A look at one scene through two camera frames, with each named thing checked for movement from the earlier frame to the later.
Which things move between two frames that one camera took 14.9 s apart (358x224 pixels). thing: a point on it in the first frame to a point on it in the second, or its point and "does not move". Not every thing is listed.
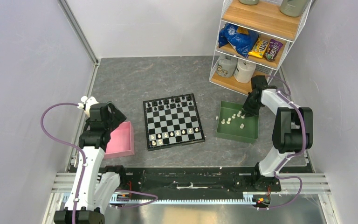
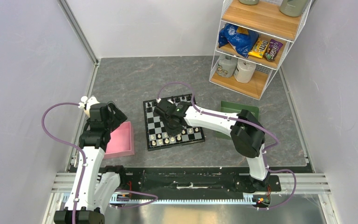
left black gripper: x=117 y=117 does not move
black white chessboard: x=172 y=121 does not move
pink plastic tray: x=121 y=143 does not move
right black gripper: x=250 y=111 to x=170 y=132
